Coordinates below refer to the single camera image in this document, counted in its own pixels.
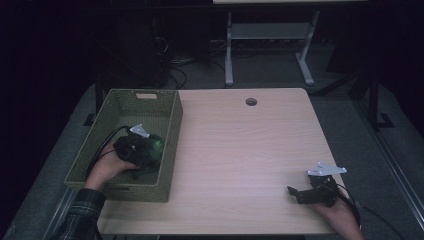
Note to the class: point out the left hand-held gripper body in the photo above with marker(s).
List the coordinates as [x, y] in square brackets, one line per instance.
[128, 150]

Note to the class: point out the grey metal table frame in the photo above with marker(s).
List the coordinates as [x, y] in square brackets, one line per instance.
[268, 30]

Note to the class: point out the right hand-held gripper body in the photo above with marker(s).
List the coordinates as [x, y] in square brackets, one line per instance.
[318, 193]

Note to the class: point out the person's right hand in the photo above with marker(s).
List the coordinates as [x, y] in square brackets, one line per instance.
[338, 213]

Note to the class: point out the person's left hand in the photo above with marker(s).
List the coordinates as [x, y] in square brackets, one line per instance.
[106, 168]

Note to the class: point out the black metal stand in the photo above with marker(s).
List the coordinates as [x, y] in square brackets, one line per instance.
[97, 100]
[375, 100]

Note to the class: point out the green woven basket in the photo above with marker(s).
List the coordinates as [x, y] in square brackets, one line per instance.
[100, 156]

